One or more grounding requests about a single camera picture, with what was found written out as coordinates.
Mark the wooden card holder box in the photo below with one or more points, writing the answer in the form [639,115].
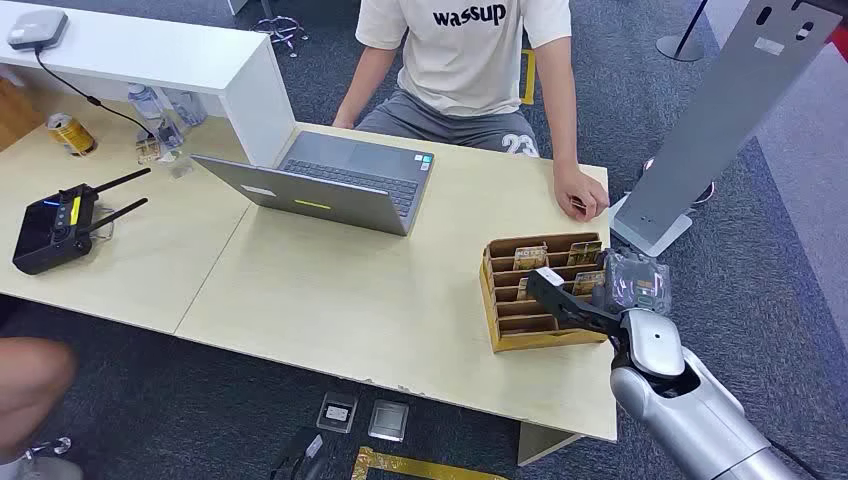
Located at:
[530,328]

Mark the stanchion post with base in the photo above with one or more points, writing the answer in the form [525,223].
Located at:
[679,46]

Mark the person's right hand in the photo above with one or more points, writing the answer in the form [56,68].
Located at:
[342,122]

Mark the person's left forearm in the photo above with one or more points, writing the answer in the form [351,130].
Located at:
[563,106]

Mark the yellow floor tape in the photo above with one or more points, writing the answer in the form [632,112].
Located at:
[411,467]

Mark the yellow chair frame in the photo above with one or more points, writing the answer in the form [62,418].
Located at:
[528,76]

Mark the person's right forearm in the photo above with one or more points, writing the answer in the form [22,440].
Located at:
[368,83]

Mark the person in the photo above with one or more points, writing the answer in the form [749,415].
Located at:
[464,60]

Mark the person's left hand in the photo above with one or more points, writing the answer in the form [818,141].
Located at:
[578,189]

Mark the white desk shelf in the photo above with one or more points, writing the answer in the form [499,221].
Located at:
[166,63]

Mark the grey kiosk stand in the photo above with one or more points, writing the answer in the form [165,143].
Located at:
[715,112]

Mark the grey laptop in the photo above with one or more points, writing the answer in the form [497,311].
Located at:
[331,195]

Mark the black remote controller with antennas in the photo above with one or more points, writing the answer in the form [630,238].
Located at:
[50,232]

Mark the grey flat device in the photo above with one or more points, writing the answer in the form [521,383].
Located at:
[38,28]

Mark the hotel key card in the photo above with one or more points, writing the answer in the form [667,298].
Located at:
[530,258]
[588,283]
[522,289]
[584,253]

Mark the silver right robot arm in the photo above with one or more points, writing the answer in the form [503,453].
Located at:
[696,411]

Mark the gold drink can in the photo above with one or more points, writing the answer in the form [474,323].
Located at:
[71,134]

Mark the chair star base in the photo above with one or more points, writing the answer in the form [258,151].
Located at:
[281,30]

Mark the black object on floor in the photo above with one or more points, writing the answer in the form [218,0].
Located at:
[298,457]

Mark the card in person's hand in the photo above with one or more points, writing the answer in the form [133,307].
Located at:
[579,203]

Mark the clear plastic water bottle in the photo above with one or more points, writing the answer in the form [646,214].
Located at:
[156,116]
[187,107]

